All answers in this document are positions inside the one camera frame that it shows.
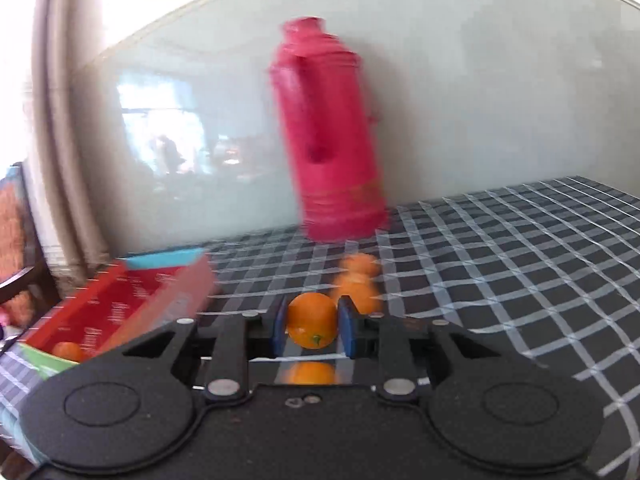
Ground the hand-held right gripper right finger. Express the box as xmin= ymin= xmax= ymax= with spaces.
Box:
xmin=337 ymin=296 xmax=506 ymax=403

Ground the wooden sofa with orange cushions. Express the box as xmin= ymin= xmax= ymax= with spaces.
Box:
xmin=0 ymin=162 xmax=56 ymax=331

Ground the red thermos flask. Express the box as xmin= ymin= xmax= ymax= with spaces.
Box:
xmin=265 ymin=17 xmax=391 ymax=243

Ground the red and green cardboard box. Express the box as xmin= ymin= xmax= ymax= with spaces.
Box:
xmin=20 ymin=247 xmax=221 ymax=378

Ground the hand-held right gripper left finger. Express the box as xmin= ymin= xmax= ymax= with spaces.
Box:
xmin=122 ymin=297 xmax=288 ymax=403

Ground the beige curtain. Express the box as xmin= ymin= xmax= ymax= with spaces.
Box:
xmin=30 ymin=0 xmax=121 ymax=281

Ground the black white checked tablecloth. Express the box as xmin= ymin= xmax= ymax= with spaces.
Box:
xmin=0 ymin=176 xmax=640 ymax=480

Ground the orange mandarin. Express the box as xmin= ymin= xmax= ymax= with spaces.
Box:
xmin=340 ymin=253 xmax=382 ymax=278
xmin=51 ymin=341 xmax=86 ymax=364
xmin=331 ymin=274 xmax=383 ymax=315
xmin=286 ymin=292 xmax=340 ymax=350

